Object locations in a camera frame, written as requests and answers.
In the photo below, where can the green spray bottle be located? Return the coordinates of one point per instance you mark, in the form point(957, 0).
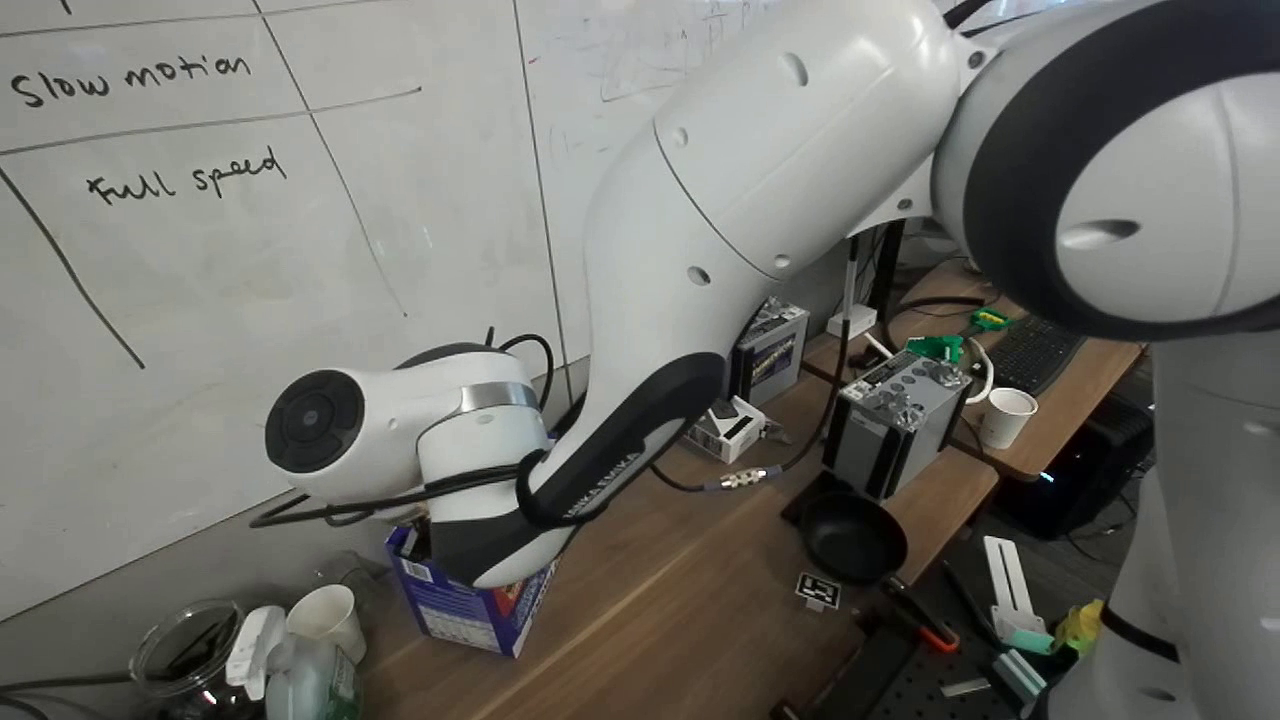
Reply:
point(311, 683)

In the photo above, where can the white paper cup right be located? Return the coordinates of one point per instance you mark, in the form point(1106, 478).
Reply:
point(1005, 416)

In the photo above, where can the white paper cup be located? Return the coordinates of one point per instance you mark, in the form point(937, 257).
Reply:
point(328, 614)
point(1005, 416)

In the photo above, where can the blue Oreo carton box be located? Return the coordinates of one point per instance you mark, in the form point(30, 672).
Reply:
point(447, 610)

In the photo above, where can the white small product box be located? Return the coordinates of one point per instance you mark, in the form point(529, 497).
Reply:
point(726, 431)

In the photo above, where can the black white fiducial marker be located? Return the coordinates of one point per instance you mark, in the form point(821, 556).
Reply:
point(817, 592)

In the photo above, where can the glass jar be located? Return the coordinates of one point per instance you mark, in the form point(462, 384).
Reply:
point(179, 664)

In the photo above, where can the black frying pan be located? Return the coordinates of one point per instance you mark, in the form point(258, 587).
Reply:
point(847, 532)

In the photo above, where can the black battery Dominator label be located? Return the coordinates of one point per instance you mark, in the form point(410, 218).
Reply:
point(768, 358)

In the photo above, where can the orange black clamp tool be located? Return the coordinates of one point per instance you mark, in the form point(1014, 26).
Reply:
point(918, 620)

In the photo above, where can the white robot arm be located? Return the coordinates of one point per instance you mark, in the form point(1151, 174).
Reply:
point(1110, 165)

